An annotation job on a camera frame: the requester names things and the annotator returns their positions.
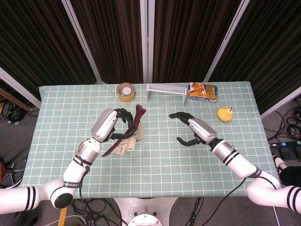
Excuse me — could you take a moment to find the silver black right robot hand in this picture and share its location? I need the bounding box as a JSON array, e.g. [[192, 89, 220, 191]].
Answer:
[[168, 112, 218, 146]]

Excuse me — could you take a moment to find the black floor cable bundle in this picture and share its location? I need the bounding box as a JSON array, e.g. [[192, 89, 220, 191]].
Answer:
[[0, 80, 40, 124], [267, 98, 301, 142], [68, 199, 129, 226]]

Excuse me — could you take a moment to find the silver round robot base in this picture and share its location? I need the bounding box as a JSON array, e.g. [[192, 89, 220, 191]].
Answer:
[[112, 197, 179, 226]]

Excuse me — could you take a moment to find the white partition frame post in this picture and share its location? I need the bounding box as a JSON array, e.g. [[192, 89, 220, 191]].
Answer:
[[260, 86, 301, 118], [0, 67, 42, 109], [140, 0, 155, 83], [203, 0, 250, 82], [61, 0, 106, 85]]

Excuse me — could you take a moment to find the dark red paper folding fan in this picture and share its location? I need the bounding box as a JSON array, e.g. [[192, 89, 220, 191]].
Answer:
[[101, 104, 147, 158]]

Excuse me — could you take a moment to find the white black shoe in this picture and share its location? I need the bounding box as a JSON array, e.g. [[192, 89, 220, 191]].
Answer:
[[272, 155, 289, 174]]

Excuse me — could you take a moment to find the yellow packing tape roll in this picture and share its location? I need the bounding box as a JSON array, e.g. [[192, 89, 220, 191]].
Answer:
[[116, 82, 136, 103]]

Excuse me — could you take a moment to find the brown wooden board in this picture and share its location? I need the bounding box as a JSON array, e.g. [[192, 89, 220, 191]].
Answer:
[[0, 88, 31, 111]]

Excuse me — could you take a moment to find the black trouser leg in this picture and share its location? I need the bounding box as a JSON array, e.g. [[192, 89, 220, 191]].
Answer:
[[279, 166, 301, 186]]

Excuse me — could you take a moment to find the green white checked tablecloth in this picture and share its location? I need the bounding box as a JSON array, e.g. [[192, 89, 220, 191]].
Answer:
[[19, 81, 283, 200]]

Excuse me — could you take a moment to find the white wire mesh rack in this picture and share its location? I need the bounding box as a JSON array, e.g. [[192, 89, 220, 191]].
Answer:
[[146, 83, 189, 106]]

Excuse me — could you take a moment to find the yellow pear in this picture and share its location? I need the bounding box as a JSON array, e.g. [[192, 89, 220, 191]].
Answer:
[[217, 106, 234, 122]]

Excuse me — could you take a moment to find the orange and blue snack packet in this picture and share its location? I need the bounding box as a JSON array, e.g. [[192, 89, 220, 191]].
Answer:
[[187, 82, 219, 103]]

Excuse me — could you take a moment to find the black power strip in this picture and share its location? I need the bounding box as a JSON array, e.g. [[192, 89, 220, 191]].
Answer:
[[268, 140, 301, 148]]

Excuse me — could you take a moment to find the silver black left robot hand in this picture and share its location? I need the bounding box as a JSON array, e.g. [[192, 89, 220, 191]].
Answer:
[[91, 108, 135, 143]]

